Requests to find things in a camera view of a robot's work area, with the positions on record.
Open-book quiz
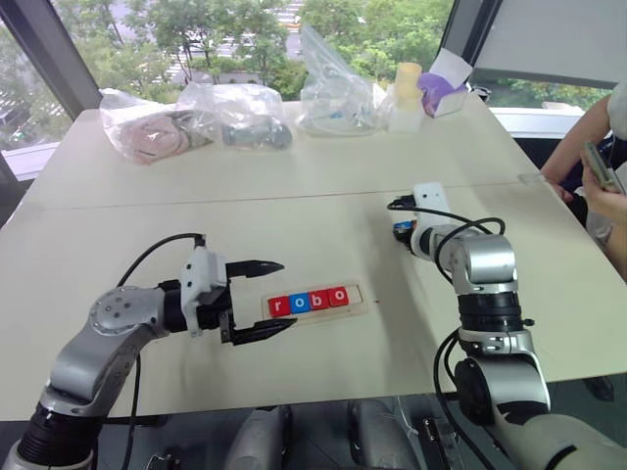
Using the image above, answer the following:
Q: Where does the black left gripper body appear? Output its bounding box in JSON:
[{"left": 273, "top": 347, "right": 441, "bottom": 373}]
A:
[{"left": 195, "top": 261, "right": 237, "bottom": 347}]

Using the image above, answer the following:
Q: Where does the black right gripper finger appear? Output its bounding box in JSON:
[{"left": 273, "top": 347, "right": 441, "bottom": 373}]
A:
[{"left": 392, "top": 222, "right": 418, "bottom": 254}]

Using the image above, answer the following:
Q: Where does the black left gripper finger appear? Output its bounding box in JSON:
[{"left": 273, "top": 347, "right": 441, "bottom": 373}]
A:
[
  {"left": 225, "top": 258, "right": 286, "bottom": 281},
  {"left": 229, "top": 317, "right": 299, "bottom": 348}
]

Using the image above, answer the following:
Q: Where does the red letter r tile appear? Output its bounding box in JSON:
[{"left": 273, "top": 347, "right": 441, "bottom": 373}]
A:
[{"left": 266, "top": 295, "right": 291, "bottom": 319}]

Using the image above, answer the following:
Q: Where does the blue letter o tile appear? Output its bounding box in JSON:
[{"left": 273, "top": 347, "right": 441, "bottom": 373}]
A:
[{"left": 287, "top": 292, "right": 312, "bottom": 316}]

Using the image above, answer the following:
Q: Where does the wooden letter tile tray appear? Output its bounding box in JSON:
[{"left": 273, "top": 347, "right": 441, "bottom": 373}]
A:
[{"left": 260, "top": 279, "right": 368, "bottom": 326}]

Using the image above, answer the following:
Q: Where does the smartphone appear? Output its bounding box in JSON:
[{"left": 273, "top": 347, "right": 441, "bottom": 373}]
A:
[{"left": 579, "top": 141, "right": 626, "bottom": 195}]

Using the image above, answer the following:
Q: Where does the person's right hand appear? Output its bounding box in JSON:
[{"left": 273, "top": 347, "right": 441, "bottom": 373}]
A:
[{"left": 540, "top": 166, "right": 576, "bottom": 204}]

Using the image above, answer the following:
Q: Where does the person's left hand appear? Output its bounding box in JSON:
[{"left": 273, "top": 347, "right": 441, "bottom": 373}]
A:
[{"left": 582, "top": 163, "right": 627, "bottom": 227}]

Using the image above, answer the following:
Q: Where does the translucent plastic bottle yellow top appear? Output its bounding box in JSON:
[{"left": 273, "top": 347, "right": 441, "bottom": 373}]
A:
[{"left": 387, "top": 61, "right": 424, "bottom": 134}]

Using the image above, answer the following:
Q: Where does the dark grey rounded shape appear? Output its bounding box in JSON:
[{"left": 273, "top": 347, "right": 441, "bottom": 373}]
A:
[
  {"left": 224, "top": 404, "right": 296, "bottom": 470},
  {"left": 347, "top": 398, "right": 418, "bottom": 470}
]

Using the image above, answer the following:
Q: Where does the purple tissue box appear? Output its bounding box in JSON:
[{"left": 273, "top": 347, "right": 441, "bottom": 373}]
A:
[{"left": 416, "top": 47, "right": 474, "bottom": 119}]

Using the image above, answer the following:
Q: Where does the plastic bag with grey item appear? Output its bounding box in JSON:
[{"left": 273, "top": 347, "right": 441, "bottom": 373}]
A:
[{"left": 175, "top": 81, "right": 296, "bottom": 153}]

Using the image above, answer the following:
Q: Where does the plastic bag with pink items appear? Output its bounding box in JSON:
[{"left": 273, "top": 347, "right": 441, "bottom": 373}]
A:
[{"left": 98, "top": 87, "right": 217, "bottom": 165}]

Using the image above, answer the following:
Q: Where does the black window pillar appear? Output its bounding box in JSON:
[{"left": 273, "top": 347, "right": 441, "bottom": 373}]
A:
[
  {"left": 440, "top": 0, "right": 504, "bottom": 92},
  {"left": 0, "top": 0, "right": 105, "bottom": 121}
]

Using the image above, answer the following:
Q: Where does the seated person in light clothes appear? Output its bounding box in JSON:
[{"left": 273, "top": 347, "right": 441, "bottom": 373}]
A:
[{"left": 585, "top": 80, "right": 627, "bottom": 285}]

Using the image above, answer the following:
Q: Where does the white window blind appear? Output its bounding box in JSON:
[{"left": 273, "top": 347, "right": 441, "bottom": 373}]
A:
[{"left": 471, "top": 0, "right": 627, "bottom": 90}]

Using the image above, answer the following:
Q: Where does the black shoe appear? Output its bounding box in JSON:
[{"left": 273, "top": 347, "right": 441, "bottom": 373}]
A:
[{"left": 582, "top": 375, "right": 616, "bottom": 403}]

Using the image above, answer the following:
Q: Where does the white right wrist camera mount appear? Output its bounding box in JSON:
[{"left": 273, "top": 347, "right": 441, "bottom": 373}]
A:
[{"left": 410, "top": 181, "right": 453, "bottom": 259}]

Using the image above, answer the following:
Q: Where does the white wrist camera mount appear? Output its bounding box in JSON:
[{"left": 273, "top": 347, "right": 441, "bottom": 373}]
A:
[
  {"left": 410, "top": 181, "right": 453, "bottom": 259},
  {"left": 177, "top": 246, "right": 229, "bottom": 340}
]

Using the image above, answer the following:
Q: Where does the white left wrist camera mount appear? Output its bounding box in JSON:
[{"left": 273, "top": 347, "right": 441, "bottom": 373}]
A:
[{"left": 177, "top": 246, "right": 229, "bottom": 340}]

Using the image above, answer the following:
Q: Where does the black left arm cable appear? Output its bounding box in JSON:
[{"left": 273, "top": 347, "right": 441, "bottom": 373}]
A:
[{"left": 102, "top": 231, "right": 208, "bottom": 470}]

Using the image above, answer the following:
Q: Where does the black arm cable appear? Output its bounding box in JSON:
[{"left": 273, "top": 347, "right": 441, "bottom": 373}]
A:
[
  {"left": 388, "top": 197, "right": 507, "bottom": 470},
  {"left": 102, "top": 231, "right": 208, "bottom": 470}
]

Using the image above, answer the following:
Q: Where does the plastic bag with white cables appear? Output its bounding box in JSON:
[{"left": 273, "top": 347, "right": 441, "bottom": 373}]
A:
[{"left": 298, "top": 23, "right": 389, "bottom": 138}]

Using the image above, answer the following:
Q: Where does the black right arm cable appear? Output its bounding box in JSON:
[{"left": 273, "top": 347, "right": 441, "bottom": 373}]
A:
[{"left": 388, "top": 197, "right": 507, "bottom": 470}]

